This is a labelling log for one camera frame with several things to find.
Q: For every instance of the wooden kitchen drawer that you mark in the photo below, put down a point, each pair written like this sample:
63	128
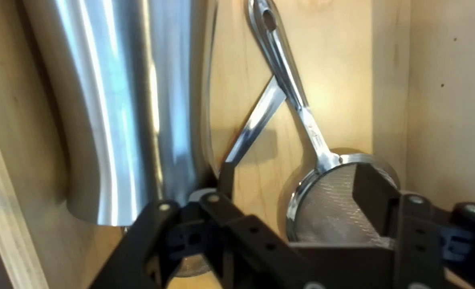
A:
344	64

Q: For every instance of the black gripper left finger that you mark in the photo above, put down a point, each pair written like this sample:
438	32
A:
226	178

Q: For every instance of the round metal mesh strainer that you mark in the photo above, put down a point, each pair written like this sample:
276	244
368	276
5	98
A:
323	202

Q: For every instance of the silver spatula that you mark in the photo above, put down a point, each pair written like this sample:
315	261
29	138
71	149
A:
255	117

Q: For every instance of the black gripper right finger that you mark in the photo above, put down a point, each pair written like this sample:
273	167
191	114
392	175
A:
376	197

